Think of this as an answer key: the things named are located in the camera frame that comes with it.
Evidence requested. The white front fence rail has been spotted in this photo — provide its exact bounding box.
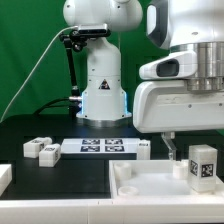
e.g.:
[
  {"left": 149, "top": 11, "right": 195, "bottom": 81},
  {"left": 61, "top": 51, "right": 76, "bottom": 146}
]
[{"left": 0, "top": 200, "right": 224, "bottom": 224}]

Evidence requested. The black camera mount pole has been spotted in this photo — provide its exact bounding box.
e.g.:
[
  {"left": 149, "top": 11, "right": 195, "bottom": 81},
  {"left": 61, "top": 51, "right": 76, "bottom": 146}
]
[{"left": 59, "top": 33, "right": 86, "bottom": 118}]

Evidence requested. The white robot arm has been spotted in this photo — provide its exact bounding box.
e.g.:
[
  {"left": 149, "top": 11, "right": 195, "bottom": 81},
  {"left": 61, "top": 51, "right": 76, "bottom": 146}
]
[{"left": 63, "top": 0, "right": 224, "bottom": 144}]

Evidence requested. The white left block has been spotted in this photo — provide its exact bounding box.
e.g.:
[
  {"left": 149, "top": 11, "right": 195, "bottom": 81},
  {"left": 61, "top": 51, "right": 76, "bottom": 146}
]
[{"left": 0, "top": 164, "right": 12, "bottom": 196}]

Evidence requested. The white camera cable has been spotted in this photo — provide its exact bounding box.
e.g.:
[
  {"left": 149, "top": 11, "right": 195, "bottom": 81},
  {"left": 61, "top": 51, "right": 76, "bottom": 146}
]
[{"left": 0, "top": 25, "right": 80, "bottom": 123}]

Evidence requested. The black cable bundle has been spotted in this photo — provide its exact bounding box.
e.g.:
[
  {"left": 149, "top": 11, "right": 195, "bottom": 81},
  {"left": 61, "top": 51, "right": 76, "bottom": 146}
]
[{"left": 33, "top": 97, "right": 83, "bottom": 116}]

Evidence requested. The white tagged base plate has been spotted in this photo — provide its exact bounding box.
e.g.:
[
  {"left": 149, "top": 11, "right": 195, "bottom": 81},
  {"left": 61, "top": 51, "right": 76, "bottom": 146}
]
[{"left": 61, "top": 138, "right": 139, "bottom": 154}]

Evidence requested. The mounted camera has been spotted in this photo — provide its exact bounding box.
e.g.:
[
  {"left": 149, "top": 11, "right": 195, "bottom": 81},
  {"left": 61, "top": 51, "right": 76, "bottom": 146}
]
[{"left": 71, "top": 24, "right": 110, "bottom": 38}]

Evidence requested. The white square tabletop part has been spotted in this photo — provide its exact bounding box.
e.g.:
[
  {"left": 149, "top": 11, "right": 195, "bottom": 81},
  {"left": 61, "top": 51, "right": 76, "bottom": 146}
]
[{"left": 109, "top": 160, "right": 224, "bottom": 204}]

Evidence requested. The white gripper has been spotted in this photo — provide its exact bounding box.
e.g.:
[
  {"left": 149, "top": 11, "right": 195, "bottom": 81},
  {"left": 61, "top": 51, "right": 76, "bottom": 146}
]
[{"left": 133, "top": 50, "right": 224, "bottom": 160}]

